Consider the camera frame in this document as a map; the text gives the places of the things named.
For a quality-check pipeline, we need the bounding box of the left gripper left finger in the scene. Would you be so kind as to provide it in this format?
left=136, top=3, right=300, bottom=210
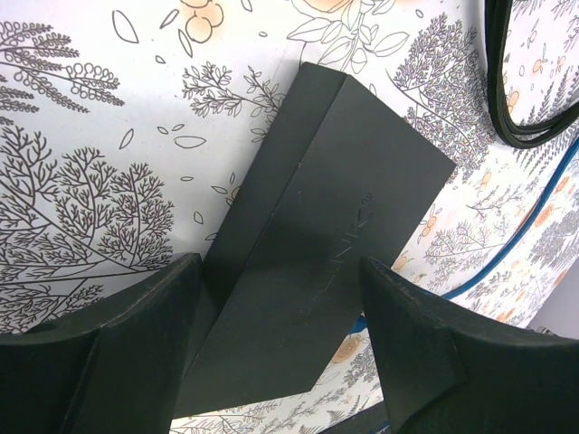
left=1, top=253, right=201, bottom=433

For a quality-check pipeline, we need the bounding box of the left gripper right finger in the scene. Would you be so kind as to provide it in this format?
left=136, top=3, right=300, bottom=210
left=359, top=258, right=578, bottom=433

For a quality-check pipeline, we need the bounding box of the blue ethernet cable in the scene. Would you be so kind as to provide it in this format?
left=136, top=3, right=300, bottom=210
left=343, top=139, right=579, bottom=434

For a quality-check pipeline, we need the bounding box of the black network switch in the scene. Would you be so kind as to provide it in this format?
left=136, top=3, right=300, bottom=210
left=176, top=62, right=455, bottom=418

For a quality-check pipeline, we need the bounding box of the floral table mat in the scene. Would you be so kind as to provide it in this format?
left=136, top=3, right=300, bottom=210
left=1, top=1, right=578, bottom=433

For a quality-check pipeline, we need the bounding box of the long black cable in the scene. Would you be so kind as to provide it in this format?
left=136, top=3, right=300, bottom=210
left=483, top=0, right=579, bottom=148

